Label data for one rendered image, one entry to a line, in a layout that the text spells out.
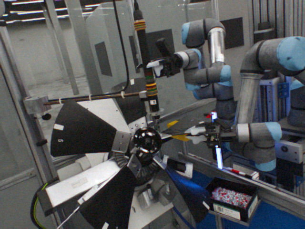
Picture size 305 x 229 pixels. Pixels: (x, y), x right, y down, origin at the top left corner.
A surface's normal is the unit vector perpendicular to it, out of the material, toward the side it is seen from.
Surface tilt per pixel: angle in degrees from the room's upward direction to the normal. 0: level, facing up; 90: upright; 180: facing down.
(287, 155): 90
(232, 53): 90
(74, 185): 50
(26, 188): 90
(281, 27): 90
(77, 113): 73
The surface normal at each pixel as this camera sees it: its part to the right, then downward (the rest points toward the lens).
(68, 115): 0.19, -0.05
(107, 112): 0.33, -0.50
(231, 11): 0.40, 0.20
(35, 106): -0.32, 0.33
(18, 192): 0.58, 0.14
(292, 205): -0.80, 0.31
